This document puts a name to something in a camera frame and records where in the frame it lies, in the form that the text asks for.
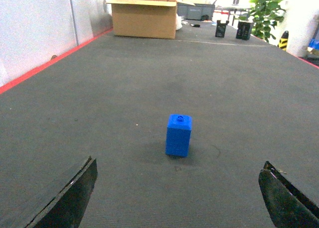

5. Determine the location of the grey plastic crate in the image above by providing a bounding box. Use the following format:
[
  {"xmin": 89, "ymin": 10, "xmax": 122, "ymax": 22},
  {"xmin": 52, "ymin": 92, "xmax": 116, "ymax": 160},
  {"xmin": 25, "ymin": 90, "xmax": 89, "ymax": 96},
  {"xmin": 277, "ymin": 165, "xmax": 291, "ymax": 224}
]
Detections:
[{"xmin": 177, "ymin": 2, "xmax": 215, "ymax": 21}]

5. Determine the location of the large open cardboard box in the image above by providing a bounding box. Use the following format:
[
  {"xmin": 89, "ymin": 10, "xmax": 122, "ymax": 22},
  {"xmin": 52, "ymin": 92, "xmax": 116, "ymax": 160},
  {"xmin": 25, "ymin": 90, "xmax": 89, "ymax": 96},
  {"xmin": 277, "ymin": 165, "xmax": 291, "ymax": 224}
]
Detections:
[{"xmin": 107, "ymin": 0, "xmax": 177, "ymax": 39}]

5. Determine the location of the red framed work table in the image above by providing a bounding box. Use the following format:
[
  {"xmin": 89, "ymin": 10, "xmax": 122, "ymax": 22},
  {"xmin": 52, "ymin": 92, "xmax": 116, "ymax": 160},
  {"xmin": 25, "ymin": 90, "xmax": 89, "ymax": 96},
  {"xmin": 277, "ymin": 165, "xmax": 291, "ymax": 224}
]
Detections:
[{"xmin": 0, "ymin": 23, "xmax": 319, "ymax": 228}]

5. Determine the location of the yellow black traffic cone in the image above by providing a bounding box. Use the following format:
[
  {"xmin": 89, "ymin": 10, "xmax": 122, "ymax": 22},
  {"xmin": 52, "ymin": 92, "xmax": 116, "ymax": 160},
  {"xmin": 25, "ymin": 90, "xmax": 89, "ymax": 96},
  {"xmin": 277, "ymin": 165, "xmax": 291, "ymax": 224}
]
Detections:
[{"xmin": 277, "ymin": 31, "xmax": 289, "ymax": 51}]

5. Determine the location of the black device right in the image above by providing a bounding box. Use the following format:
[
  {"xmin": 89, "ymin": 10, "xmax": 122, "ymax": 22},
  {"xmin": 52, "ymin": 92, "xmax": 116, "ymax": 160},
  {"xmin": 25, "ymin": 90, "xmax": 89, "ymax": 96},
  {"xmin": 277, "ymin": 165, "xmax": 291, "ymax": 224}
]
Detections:
[{"xmin": 236, "ymin": 21, "xmax": 254, "ymax": 40}]

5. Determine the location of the black device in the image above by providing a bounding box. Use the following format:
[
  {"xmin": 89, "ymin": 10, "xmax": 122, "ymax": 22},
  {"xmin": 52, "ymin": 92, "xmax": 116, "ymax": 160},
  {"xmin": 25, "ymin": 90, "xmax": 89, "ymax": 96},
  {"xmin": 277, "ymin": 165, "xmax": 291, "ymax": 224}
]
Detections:
[
  {"xmin": 236, "ymin": 21, "xmax": 254, "ymax": 40},
  {"xmin": 215, "ymin": 20, "xmax": 229, "ymax": 38}
]

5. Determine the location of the black device left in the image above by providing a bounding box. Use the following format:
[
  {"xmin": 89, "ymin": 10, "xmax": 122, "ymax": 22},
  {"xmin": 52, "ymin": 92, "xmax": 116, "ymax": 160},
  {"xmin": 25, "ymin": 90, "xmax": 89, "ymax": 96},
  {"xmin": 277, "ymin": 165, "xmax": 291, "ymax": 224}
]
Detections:
[{"xmin": 215, "ymin": 20, "xmax": 229, "ymax": 38}]

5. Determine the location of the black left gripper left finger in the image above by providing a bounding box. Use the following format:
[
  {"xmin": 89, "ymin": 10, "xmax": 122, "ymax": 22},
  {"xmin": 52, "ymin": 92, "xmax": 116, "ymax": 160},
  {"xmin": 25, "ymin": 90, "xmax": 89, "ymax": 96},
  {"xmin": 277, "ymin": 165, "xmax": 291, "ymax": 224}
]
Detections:
[{"xmin": 0, "ymin": 156, "xmax": 98, "ymax": 228}]

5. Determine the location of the blue plastic block part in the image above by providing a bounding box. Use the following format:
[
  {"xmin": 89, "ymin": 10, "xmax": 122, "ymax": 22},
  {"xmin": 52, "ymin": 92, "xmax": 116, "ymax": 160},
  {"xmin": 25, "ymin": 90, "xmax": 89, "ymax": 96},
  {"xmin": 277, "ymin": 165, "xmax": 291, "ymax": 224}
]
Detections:
[{"xmin": 165, "ymin": 114, "xmax": 192, "ymax": 157}]

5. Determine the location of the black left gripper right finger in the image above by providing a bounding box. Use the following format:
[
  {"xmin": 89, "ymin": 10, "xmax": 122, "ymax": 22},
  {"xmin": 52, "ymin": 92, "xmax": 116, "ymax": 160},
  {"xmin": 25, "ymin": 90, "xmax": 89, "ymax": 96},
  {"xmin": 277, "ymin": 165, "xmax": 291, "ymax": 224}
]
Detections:
[{"xmin": 258, "ymin": 160, "xmax": 319, "ymax": 228}]

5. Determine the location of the green potted plant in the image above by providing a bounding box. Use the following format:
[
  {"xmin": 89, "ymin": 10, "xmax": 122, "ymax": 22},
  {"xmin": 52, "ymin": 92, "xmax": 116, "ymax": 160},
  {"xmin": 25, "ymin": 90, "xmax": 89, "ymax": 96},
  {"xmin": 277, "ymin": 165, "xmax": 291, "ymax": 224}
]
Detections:
[{"xmin": 247, "ymin": 0, "xmax": 286, "ymax": 42}]

